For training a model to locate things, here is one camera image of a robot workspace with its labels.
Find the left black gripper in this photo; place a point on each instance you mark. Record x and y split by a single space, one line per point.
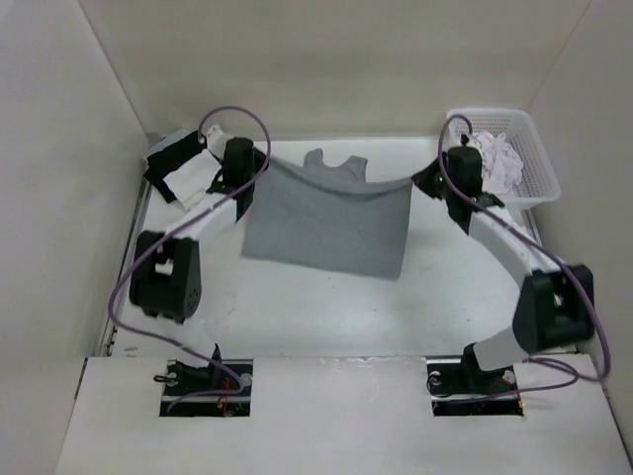
261 161

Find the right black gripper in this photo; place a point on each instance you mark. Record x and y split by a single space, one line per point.
422 179

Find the grey tank top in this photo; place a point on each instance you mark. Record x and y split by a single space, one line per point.
329 217

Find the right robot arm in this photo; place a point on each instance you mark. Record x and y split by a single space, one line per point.
552 307

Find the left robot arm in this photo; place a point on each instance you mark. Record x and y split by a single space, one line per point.
166 280

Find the pale pink tank top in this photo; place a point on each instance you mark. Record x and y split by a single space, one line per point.
501 164

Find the folded white tank top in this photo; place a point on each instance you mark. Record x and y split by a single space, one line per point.
190 182

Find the folded black tank top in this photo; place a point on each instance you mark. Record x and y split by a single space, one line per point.
174 151

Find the white plastic basket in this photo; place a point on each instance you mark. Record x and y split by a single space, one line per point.
539 183

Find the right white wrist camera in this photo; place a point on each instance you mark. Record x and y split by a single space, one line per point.
470 140

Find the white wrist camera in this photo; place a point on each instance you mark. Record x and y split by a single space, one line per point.
215 141
470 140

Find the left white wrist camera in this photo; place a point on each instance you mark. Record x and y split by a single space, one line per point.
215 141

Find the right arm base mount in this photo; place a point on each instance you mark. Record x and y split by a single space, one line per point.
455 394

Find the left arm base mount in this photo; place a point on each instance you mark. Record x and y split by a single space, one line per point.
205 391

